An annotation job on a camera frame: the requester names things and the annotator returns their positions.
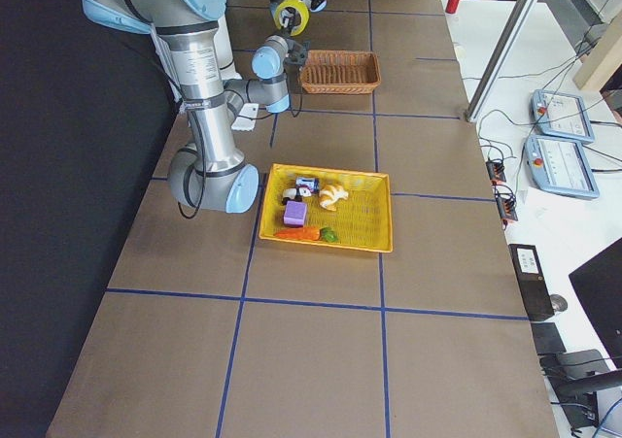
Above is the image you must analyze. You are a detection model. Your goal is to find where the brown wicker basket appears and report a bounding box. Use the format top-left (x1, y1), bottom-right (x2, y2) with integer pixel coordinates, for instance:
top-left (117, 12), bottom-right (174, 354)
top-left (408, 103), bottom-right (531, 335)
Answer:
top-left (299, 50), bottom-right (381, 95)

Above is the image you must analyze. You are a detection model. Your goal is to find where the black monitor stand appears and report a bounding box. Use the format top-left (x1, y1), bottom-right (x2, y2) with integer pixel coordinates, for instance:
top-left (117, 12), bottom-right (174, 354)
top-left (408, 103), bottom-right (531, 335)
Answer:
top-left (539, 350), bottom-right (621, 436)

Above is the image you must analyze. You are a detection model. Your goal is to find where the toy croissant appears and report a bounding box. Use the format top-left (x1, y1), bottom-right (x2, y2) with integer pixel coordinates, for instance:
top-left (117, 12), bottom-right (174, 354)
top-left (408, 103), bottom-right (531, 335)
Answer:
top-left (319, 185), bottom-right (349, 212)

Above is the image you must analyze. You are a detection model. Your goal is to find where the aluminium frame post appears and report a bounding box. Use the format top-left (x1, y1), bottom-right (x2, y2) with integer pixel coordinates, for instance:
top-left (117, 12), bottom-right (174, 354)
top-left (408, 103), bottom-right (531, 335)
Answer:
top-left (465, 0), bottom-right (538, 122)

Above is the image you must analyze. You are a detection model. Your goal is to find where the black power strip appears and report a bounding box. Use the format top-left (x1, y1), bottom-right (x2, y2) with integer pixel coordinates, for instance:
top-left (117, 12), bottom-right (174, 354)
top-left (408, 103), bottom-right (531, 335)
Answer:
top-left (486, 159), bottom-right (506, 185)
top-left (493, 185), bottom-right (518, 224)

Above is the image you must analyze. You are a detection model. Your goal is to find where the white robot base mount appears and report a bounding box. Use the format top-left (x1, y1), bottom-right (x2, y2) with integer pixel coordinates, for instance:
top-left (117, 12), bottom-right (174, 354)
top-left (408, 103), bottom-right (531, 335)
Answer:
top-left (213, 15), bottom-right (258, 133)

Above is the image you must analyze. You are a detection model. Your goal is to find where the small dark labelled jar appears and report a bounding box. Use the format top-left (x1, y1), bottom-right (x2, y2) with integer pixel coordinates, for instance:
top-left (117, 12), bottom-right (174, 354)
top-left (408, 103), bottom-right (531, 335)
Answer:
top-left (295, 177), bottom-right (320, 193)

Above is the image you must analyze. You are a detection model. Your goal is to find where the far teach pendant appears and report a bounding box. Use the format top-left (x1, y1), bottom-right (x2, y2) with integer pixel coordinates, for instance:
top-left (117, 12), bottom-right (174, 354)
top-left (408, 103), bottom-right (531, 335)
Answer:
top-left (531, 89), bottom-right (595, 144)

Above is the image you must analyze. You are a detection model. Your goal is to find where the toy panda figure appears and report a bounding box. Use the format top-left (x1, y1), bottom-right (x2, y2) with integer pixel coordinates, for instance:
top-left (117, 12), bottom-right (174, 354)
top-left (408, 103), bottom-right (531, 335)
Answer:
top-left (282, 186), bottom-right (313, 205)

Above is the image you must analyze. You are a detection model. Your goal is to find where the teach pendant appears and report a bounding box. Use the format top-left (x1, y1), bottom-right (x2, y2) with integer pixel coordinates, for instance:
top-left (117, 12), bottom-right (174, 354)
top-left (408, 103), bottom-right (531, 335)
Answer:
top-left (523, 135), bottom-right (600, 200)
top-left (531, 89), bottom-right (595, 144)

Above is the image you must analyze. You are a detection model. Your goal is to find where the black computer monitor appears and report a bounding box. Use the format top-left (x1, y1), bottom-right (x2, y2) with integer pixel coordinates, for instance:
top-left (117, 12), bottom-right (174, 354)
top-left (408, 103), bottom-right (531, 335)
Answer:
top-left (570, 239), bottom-right (622, 368)

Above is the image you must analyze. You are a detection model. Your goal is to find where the near teach pendant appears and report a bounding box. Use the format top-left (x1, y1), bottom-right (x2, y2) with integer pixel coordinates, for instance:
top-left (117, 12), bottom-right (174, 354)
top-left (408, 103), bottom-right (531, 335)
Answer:
top-left (523, 135), bottom-right (600, 200)

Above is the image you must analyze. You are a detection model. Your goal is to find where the toy carrot with green leaves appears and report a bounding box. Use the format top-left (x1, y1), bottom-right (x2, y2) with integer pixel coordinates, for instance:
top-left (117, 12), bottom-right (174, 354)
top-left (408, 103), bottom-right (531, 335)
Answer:
top-left (274, 226), bottom-right (338, 243)

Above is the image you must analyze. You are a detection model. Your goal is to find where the yellow woven plastic basket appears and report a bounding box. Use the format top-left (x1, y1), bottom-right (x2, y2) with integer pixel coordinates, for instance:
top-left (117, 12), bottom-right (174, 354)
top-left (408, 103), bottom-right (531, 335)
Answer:
top-left (259, 163), bottom-right (393, 253)

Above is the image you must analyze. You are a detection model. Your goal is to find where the black box with label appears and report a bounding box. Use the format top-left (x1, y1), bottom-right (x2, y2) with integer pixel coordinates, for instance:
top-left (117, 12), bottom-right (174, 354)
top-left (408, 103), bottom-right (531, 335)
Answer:
top-left (508, 244), bottom-right (554, 321)

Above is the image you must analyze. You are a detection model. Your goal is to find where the purple foam cube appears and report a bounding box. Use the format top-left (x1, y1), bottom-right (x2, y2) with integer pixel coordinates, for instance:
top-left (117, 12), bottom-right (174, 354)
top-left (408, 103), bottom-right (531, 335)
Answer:
top-left (283, 200), bottom-right (308, 227)

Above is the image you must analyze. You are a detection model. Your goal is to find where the black power strip right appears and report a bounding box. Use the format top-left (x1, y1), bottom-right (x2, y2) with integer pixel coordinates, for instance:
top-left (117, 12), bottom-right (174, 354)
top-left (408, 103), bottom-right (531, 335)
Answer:
top-left (493, 185), bottom-right (518, 224)

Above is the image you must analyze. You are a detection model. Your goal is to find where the black power strip left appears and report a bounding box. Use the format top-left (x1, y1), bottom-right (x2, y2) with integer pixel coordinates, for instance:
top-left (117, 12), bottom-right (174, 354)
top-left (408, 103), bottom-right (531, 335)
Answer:
top-left (486, 159), bottom-right (506, 185)

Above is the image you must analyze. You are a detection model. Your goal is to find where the yellow transparent tape roll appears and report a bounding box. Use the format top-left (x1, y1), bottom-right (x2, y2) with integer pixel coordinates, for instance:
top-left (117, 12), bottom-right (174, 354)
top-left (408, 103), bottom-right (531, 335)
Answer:
top-left (273, 0), bottom-right (310, 35)

